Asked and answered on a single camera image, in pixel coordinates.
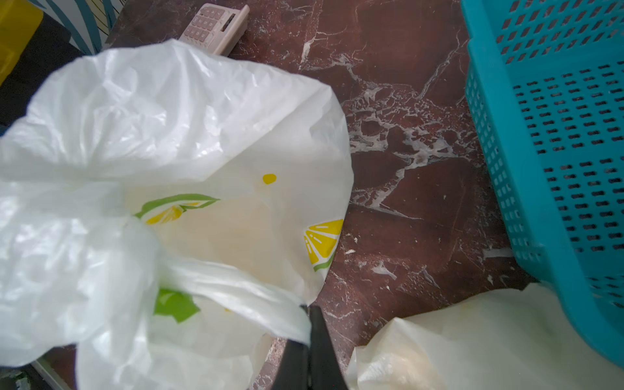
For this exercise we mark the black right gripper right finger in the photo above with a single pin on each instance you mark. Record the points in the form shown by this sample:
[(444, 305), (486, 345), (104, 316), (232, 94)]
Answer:
[(324, 370)]

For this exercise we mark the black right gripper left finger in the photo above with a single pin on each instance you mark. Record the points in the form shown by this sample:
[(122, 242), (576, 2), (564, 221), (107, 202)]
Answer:
[(293, 372)]

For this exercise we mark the white lemon plastic bag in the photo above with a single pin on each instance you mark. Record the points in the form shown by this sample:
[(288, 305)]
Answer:
[(502, 339)]

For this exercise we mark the pink pocket calculator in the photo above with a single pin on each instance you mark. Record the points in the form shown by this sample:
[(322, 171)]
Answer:
[(216, 29)]

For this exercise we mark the teal plastic basket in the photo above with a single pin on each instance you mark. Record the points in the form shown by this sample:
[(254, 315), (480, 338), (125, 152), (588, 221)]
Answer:
[(545, 91)]

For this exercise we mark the yellow tool box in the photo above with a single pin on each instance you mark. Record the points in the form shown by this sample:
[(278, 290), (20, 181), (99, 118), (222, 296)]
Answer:
[(33, 45)]

